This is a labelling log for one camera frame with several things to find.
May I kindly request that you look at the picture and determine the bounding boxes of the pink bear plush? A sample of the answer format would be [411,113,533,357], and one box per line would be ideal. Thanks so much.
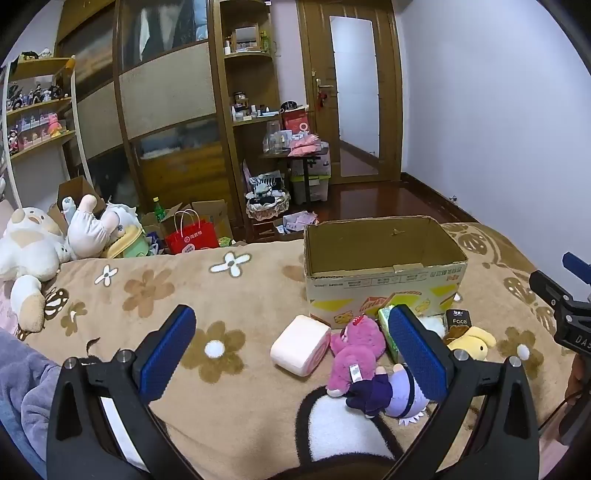
[326,314,386,398]

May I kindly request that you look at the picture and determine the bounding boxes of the green tissue pack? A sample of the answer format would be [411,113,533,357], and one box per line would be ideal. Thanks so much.
[378,305,402,363]

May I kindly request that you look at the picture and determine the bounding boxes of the shelf of figurines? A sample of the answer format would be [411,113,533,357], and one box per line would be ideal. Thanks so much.
[7,80,70,153]

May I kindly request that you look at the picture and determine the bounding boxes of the white yellow ladder shelf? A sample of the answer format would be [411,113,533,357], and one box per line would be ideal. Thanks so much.
[0,55,93,208]

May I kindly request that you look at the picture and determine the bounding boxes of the lace-trimmed wicker basket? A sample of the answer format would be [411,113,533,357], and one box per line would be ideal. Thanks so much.
[245,191,291,222]

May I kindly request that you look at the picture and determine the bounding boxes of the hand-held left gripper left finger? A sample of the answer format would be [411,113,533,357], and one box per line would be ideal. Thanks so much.
[46,304,204,480]

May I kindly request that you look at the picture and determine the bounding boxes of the wooden picture frame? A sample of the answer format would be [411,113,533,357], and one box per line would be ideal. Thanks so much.
[231,25,262,51]

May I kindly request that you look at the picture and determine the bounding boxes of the open brown cardboard box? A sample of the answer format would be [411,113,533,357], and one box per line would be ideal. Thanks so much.
[48,175,107,222]

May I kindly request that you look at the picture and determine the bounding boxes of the red box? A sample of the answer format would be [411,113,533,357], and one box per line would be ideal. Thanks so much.
[281,108,309,137]

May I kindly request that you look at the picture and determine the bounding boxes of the open printed cardboard box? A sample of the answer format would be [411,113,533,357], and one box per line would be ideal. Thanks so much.
[143,199,234,245]

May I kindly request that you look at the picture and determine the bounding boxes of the printed cardboard box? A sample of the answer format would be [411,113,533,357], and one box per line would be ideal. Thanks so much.
[143,199,234,245]
[303,216,468,329]

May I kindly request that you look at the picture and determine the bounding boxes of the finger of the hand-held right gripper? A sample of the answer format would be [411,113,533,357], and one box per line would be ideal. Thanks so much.
[562,251,591,280]
[529,270,571,319]

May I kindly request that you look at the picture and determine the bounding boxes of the black packet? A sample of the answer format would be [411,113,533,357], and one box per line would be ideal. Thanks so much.
[445,308,474,329]

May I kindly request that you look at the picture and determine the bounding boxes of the small side table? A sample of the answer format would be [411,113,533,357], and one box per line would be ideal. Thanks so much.
[261,148,331,206]

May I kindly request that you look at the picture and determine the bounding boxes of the wooden corner shelf unit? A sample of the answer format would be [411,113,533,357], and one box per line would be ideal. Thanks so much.
[212,0,296,232]

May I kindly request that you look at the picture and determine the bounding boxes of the pink white roll cake plush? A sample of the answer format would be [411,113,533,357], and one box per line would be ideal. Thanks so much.
[270,315,332,378]

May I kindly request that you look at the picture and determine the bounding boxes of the yellow dog plush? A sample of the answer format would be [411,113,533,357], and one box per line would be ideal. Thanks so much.
[443,325,497,361]

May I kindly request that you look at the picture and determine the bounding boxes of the white pink-limbed plush doll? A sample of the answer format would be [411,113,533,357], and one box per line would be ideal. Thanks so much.
[62,194,141,259]

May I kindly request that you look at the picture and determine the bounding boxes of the green yellow case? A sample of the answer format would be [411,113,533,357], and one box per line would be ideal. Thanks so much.
[102,226,151,259]

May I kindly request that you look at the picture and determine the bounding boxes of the pile of striped socks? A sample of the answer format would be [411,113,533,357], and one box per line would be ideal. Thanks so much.
[247,171,287,201]

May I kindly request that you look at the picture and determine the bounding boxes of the red paper bag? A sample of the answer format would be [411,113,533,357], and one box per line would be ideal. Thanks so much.
[165,209,220,254]

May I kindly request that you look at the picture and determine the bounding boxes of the wooden wardrobe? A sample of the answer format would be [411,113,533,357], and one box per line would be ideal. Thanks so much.
[55,0,241,227]

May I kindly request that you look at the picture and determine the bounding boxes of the box of pastel packets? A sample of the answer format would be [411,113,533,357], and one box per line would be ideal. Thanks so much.
[272,210,319,236]

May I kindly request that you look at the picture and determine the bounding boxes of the clear plastic storage box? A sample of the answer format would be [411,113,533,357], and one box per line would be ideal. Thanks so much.
[291,152,332,206]

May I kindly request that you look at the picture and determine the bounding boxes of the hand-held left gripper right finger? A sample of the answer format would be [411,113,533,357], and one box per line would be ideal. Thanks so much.
[388,304,541,480]

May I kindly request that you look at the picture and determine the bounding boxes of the wooden door with glass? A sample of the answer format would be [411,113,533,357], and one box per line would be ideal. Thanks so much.
[298,0,402,185]

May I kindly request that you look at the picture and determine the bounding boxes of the person's right hand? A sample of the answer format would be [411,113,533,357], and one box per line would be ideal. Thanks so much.
[567,355,591,402]

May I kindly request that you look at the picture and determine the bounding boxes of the pink packets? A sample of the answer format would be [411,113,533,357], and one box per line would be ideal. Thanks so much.
[288,134,324,158]

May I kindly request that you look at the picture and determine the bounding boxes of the purple doll plush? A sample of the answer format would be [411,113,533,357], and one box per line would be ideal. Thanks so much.
[345,362,432,428]

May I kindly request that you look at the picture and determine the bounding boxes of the large white dog plush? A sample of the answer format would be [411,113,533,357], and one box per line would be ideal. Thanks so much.
[0,207,70,333]

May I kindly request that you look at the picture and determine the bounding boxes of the lavender fleece cloth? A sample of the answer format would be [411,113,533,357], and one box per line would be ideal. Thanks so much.
[0,330,63,480]

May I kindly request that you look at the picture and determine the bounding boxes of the clear plastic jar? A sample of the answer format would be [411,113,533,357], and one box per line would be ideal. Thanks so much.
[263,121,283,155]

